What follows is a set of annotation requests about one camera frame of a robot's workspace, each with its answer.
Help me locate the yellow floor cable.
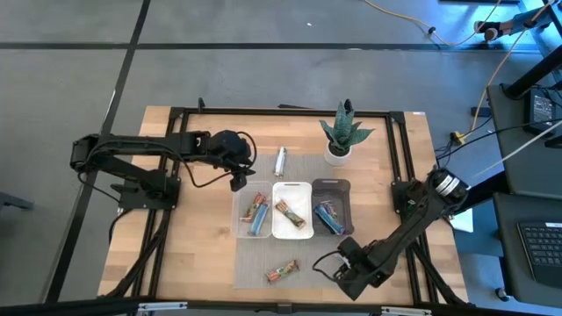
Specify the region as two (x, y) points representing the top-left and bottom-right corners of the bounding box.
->
(363, 0), (504, 47)

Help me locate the hanging yellow cable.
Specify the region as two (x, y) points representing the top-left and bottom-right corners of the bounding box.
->
(470, 0), (557, 133)

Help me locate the dark grey translucent bin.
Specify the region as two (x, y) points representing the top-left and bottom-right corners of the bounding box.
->
(311, 177), (355, 237)

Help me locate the snake plant in white pot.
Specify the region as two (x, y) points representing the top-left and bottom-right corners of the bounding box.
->
(319, 99), (375, 167)

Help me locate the white silver granola bar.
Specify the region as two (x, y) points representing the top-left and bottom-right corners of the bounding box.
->
(273, 147), (289, 178)

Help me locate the dark grey side desk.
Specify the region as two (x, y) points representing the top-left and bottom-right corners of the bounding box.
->
(491, 192), (562, 308)
(486, 83), (562, 201)

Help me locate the grey woven placemat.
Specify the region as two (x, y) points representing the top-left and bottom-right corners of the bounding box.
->
(233, 153), (352, 291)

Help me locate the orange green granola bar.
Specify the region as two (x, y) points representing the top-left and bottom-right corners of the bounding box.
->
(274, 198), (306, 229)

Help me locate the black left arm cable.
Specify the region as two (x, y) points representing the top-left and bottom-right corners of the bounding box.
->
(177, 130), (259, 189)

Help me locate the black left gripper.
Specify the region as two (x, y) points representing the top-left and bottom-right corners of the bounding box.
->
(208, 129), (257, 193)

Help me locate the white sheet of paper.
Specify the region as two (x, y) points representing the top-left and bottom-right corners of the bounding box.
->
(450, 208), (475, 233)

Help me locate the white plastic bin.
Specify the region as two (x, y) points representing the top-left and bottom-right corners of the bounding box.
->
(270, 181), (315, 241)

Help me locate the black keyboard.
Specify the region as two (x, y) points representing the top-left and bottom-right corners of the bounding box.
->
(516, 221), (562, 291)

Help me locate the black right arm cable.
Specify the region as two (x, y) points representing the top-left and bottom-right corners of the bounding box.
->
(312, 249), (348, 283)

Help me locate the person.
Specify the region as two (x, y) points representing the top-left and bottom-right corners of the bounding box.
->
(473, 4), (557, 43)

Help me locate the black power adapter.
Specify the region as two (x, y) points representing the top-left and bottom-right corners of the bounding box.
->
(522, 89), (558, 135)

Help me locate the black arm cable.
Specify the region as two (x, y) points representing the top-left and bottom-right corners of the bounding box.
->
(312, 249), (348, 283)
(177, 130), (259, 189)

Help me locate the grey chair base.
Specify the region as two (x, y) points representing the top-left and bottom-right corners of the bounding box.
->
(0, 191), (35, 212)

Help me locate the clear plastic bin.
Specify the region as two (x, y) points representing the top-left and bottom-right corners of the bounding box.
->
(231, 180), (274, 240)

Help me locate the red wrapper granola bar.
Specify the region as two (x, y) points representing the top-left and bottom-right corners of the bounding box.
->
(240, 191), (268, 224)

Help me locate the green red granola bar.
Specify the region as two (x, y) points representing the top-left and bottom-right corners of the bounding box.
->
(264, 259), (301, 284)

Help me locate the black aluminium table frame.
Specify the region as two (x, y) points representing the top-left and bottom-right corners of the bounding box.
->
(98, 104), (466, 308)

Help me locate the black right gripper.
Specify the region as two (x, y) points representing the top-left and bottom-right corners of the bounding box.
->
(334, 236), (385, 303)

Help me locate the red blue granola bar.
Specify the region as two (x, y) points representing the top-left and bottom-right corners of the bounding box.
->
(248, 202), (270, 237)

